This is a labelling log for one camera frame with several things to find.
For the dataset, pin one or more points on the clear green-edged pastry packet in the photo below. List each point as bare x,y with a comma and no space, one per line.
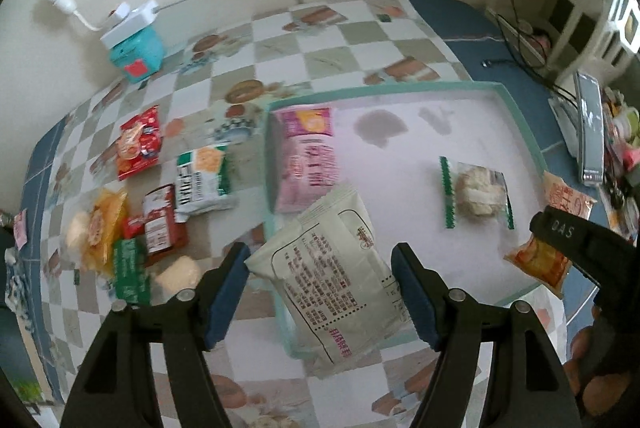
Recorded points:
475,193

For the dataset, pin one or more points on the pile of small colourful clutter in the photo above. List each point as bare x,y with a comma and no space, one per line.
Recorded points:
622,147

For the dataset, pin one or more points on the dark red snack packet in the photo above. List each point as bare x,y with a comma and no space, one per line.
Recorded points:
160,223

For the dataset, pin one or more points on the green and white cracker packet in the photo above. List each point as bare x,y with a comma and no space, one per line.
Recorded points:
200,180

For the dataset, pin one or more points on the pink snack packet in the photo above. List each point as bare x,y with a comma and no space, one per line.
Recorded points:
307,157

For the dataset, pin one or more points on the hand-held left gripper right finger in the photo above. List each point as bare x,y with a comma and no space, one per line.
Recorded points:
415,293

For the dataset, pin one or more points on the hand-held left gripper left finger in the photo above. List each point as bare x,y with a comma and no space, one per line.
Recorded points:
227,303

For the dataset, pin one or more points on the silver metal device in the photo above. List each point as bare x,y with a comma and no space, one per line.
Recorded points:
590,127

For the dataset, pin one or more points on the teal rimmed white tray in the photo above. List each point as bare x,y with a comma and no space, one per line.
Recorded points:
400,188

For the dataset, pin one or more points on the pale yellow pastry packet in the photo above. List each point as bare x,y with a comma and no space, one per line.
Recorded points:
175,273

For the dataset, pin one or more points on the white power strip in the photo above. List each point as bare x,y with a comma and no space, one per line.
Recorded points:
142,12

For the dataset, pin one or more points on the yellow snack packet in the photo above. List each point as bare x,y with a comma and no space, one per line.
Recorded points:
102,228

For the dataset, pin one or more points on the white and green snack packet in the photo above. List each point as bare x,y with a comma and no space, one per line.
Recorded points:
335,278

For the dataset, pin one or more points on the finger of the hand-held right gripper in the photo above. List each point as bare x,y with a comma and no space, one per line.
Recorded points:
540,223

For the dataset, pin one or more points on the small red candy packet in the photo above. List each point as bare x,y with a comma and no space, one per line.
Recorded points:
134,227

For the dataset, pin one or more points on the teal box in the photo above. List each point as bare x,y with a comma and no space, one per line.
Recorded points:
135,57

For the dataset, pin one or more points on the orange snack packet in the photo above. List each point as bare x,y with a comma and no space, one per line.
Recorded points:
540,260

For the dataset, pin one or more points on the person's right hand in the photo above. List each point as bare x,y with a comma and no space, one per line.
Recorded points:
592,395

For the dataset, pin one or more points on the checkered printed tablecloth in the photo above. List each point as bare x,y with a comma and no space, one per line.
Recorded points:
325,57

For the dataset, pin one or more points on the pink paper note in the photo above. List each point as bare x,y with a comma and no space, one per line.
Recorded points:
20,230

